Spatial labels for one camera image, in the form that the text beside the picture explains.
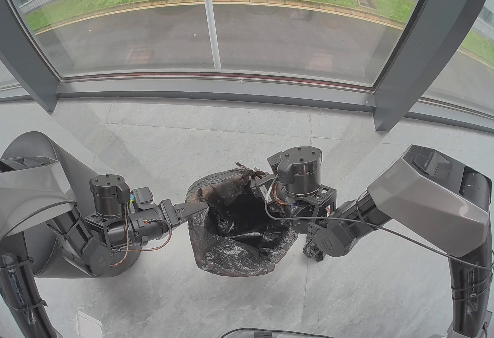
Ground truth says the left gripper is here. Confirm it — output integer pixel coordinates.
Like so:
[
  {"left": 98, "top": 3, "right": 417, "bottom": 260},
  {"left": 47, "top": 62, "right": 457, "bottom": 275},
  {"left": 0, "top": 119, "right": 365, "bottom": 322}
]
[{"left": 129, "top": 199, "right": 209, "bottom": 248}]

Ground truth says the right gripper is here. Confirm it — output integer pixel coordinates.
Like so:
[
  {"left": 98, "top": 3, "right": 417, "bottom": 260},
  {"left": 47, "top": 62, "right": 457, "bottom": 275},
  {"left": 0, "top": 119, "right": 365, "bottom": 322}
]
[{"left": 250, "top": 174, "right": 290, "bottom": 215}]

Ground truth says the black plastic bag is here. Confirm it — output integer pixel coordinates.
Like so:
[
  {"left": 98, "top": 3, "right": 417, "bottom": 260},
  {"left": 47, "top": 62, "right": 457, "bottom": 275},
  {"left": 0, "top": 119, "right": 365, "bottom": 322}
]
[{"left": 184, "top": 161, "right": 299, "bottom": 278}]

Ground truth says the crumpled black plastic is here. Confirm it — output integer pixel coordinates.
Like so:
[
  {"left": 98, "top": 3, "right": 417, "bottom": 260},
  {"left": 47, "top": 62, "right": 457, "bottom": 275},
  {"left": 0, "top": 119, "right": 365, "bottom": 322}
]
[{"left": 303, "top": 240, "right": 324, "bottom": 263}]

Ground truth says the window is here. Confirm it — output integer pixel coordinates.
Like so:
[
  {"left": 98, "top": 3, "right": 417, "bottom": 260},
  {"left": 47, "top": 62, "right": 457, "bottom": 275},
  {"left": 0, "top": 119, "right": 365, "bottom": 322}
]
[{"left": 0, "top": 0, "right": 494, "bottom": 133}]

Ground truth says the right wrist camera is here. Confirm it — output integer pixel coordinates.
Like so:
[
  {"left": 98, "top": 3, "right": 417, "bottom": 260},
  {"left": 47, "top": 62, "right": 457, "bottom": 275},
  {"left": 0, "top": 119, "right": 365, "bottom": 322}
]
[{"left": 266, "top": 152, "right": 286, "bottom": 176}]

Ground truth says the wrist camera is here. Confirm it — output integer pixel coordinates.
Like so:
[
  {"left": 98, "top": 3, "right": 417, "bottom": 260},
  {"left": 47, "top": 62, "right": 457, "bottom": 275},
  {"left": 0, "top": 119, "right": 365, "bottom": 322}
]
[
  {"left": 266, "top": 152, "right": 286, "bottom": 176},
  {"left": 130, "top": 187, "right": 156, "bottom": 212}
]

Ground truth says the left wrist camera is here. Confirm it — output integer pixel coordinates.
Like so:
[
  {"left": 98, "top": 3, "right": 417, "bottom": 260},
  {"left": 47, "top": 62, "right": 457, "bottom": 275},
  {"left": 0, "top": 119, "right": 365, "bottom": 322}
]
[{"left": 130, "top": 187, "right": 156, "bottom": 212}]

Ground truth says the black cable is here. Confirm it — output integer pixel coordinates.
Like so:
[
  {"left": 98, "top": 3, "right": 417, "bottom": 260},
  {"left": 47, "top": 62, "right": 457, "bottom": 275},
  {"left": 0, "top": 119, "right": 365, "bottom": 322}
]
[
  {"left": 0, "top": 201, "right": 78, "bottom": 242},
  {"left": 265, "top": 178, "right": 494, "bottom": 272}
]

